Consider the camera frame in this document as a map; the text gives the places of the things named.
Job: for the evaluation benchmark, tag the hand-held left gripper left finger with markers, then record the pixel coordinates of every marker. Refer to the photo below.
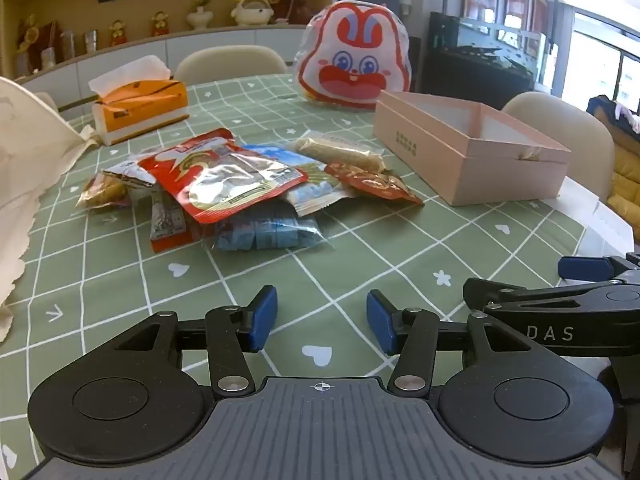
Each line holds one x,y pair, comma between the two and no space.
262,317

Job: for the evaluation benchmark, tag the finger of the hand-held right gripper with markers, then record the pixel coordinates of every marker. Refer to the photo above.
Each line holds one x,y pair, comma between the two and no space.
582,266
505,296

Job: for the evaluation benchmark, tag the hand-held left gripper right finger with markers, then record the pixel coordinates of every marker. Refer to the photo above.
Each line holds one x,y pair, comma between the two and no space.
380,322

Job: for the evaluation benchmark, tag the orange white chocolate bar packet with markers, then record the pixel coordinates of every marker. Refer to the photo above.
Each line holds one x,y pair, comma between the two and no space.
167,240

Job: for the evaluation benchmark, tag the light blue white snack packet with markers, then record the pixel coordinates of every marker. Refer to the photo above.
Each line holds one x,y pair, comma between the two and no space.
312,195

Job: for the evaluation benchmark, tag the small red snack packet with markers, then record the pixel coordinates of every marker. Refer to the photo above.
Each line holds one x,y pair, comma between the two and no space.
375,185

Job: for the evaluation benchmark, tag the large red snack packet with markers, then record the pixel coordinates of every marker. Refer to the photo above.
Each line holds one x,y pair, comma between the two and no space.
225,180

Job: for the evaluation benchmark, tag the pink cardboard box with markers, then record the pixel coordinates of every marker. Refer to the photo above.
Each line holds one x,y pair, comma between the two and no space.
425,145

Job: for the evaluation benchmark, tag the wafer roll packet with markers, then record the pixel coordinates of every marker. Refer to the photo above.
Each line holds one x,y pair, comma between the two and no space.
340,152

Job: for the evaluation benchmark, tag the white brown snack packet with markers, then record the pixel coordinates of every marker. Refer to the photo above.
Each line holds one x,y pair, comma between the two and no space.
127,172

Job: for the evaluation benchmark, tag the yellow cake packet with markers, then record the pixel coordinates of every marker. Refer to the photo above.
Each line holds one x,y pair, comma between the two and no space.
102,192

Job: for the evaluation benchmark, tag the green checked tablecloth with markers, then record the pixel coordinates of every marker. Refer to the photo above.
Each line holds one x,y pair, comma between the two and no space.
350,260

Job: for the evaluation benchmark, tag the yellow cushion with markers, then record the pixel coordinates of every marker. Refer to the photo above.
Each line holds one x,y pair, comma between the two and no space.
625,180

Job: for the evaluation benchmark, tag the beige chair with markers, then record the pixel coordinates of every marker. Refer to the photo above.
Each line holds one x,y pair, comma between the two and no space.
230,62
560,120

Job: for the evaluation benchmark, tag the blue cloth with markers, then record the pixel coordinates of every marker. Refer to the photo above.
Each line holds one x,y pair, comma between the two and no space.
602,110

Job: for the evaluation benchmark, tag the window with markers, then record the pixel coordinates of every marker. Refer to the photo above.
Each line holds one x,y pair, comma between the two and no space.
600,60

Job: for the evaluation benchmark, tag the orange tissue box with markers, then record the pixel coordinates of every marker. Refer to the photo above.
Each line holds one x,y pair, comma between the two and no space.
145,105

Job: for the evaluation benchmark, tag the rabbit face plastic bag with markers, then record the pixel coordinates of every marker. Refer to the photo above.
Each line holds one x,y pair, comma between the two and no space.
350,75

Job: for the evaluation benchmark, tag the cream paper bag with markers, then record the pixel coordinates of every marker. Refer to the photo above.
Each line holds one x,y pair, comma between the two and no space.
30,160

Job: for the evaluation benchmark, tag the white vase with flowers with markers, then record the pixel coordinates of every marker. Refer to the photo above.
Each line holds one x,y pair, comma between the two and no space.
199,17

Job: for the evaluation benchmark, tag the white yellow plush toy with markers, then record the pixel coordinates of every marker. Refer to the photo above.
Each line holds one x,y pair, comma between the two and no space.
251,10

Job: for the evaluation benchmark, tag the red gold figurine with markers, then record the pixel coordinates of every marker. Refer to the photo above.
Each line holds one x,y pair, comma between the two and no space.
118,34
160,24

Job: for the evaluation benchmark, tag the metallic cup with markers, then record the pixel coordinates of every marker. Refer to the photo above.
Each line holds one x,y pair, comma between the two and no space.
67,42
90,41

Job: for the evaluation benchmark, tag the yellow flower ornament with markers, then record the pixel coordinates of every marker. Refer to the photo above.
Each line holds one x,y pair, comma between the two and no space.
29,35

